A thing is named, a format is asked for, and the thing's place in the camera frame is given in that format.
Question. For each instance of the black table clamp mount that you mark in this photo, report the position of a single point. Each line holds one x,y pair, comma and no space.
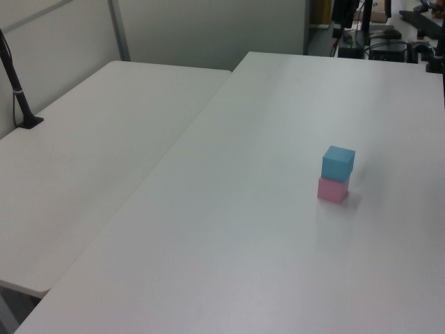
436,59

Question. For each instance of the black camera stand pole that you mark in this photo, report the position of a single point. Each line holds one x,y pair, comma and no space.
16,91

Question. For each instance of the black monitor stand pole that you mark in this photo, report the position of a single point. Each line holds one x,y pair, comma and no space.
366,21

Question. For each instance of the pink cube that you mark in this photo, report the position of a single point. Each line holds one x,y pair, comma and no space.
332,189

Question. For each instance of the small black box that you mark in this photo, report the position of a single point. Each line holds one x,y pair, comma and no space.
350,52

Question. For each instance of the black electronics box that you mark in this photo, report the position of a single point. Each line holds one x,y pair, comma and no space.
387,52

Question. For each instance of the blue cube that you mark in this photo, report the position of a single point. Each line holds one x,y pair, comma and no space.
336,163

